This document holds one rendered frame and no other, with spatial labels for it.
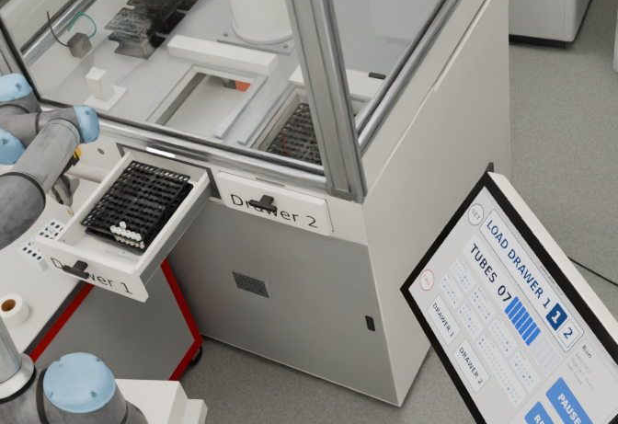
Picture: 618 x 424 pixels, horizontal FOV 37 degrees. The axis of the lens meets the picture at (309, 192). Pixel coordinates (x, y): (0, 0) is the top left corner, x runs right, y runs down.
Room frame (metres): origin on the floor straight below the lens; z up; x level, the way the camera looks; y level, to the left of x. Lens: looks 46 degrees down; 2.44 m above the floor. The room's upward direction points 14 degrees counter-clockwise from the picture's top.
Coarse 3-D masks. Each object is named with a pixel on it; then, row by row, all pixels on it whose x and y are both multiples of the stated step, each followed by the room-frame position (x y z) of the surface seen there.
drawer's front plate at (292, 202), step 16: (224, 176) 1.58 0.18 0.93; (224, 192) 1.59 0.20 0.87; (240, 192) 1.56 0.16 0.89; (256, 192) 1.53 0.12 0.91; (272, 192) 1.50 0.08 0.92; (288, 192) 1.48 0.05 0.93; (240, 208) 1.57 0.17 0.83; (256, 208) 1.53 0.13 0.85; (288, 208) 1.48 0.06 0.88; (304, 208) 1.45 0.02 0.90; (320, 208) 1.42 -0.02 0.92; (304, 224) 1.45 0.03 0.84; (320, 224) 1.43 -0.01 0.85
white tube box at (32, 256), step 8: (48, 224) 1.71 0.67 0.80; (56, 224) 1.70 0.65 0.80; (64, 224) 1.69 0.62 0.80; (40, 232) 1.69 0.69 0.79; (48, 232) 1.68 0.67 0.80; (56, 232) 1.67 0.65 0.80; (32, 240) 1.67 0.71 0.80; (24, 248) 1.65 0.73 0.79; (32, 248) 1.64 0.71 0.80; (24, 256) 1.63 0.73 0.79; (32, 256) 1.62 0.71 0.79; (40, 256) 1.61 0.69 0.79; (32, 264) 1.61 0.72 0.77; (40, 264) 1.58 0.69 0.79
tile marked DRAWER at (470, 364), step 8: (464, 344) 0.92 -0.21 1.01; (456, 352) 0.92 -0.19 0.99; (464, 352) 0.90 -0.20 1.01; (472, 352) 0.89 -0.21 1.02; (456, 360) 0.91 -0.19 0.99; (464, 360) 0.89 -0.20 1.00; (472, 360) 0.88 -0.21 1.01; (464, 368) 0.88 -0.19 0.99; (472, 368) 0.87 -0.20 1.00; (480, 368) 0.86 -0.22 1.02; (464, 376) 0.87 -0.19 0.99; (472, 376) 0.86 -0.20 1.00; (480, 376) 0.85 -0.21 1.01; (488, 376) 0.84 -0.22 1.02; (472, 384) 0.85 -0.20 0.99; (480, 384) 0.84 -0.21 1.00
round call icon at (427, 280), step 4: (428, 264) 1.10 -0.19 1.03; (428, 268) 1.09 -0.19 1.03; (424, 272) 1.09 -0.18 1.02; (428, 272) 1.09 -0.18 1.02; (432, 272) 1.08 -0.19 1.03; (420, 276) 1.09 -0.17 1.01; (424, 276) 1.09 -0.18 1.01; (428, 276) 1.08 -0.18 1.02; (432, 276) 1.07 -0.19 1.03; (420, 280) 1.09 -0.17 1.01; (424, 280) 1.08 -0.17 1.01; (428, 280) 1.07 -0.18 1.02; (432, 280) 1.07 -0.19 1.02; (436, 280) 1.06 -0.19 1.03; (420, 284) 1.08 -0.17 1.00; (424, 284) 1.07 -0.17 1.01; (428, 284) 1.07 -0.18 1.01; (432, 284) 1.06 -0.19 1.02; (424, 288) 1.07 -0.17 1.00; (428, 288) 1.06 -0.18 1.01; (424, 292) 1.06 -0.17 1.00; (428, 292) 1.05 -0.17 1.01
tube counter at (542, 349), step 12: (504, 288) 0.94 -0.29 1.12; (504, 300) 0.92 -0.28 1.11; (516, 300) 0.91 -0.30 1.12; (504, 312) 0.91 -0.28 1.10; (516, 312) 0.89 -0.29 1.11; (528, 312) 0.88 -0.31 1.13; (516, 324) 0.88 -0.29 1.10; (528, 324) 0.86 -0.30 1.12; (528, 336) 0.84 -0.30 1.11; (540, 336) 0.83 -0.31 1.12; (528, 348) 0.83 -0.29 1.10; (540, 348) 0.81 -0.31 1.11; (552, 348) 0.80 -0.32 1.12; (540, 360) 0.80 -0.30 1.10; (552, 360) 0.78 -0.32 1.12
